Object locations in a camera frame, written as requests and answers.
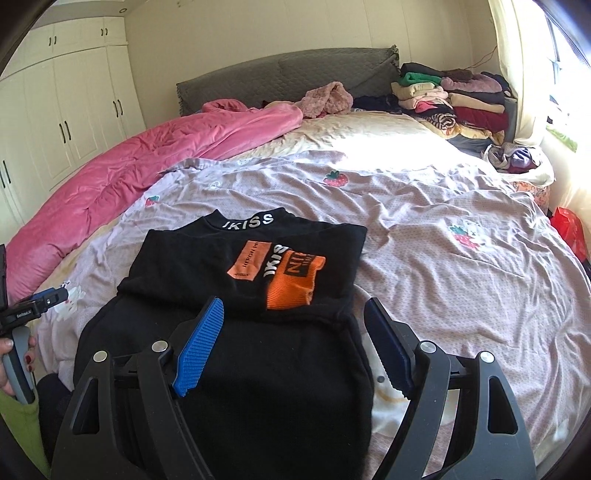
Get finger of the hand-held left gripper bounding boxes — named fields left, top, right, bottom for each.
left=28, top=286, right=70, bottom=306

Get person's left hand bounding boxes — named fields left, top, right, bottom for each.
left=0, top=336, right=38, bottom=398

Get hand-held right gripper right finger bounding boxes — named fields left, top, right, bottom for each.
left=364, top=296, right=536, bottom=480

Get grey padded headboard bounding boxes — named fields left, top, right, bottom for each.
left=176, top=45, right=400, bottom=116

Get cream wardrobe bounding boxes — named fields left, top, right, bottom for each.
left=0, top=18, right=146, bottom=227

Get pink fuzzy garment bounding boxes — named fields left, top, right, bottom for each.
left=302, top=82, right=354, bottom=118

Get red plastic bag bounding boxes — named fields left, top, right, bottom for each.
left=549, top=207, right=587, bottom=261

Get dark crumpled clothes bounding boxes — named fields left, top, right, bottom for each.
left=353, top=95, right=402, bottom=114

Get purple crumpled clothes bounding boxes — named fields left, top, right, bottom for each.
left=485, top=142, right=541, bottom=174

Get cream curtain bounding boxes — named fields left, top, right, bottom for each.
left=489, top=0, right=555, bottom=185

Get stack of folded clothes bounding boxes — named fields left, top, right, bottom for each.
left=392, top=62, right=518, bottom=148

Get window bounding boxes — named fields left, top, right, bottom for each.
left=545, top=14, right=591, bottom=153

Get pink quilt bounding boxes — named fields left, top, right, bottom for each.
left=7, top=98, right=303, bottom=301

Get person's green clothing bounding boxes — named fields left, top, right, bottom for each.
left=0, top=392, right=49, bottom=480

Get black sweater with orange cuffs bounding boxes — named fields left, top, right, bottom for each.
left=74, top=208, right=376, bottom=480

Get printed pink duvet cover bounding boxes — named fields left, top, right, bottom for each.
left=37, top=111, right=591, bottom=480

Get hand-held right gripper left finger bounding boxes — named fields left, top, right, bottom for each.
left=51, top=295, right=225, bottom=480

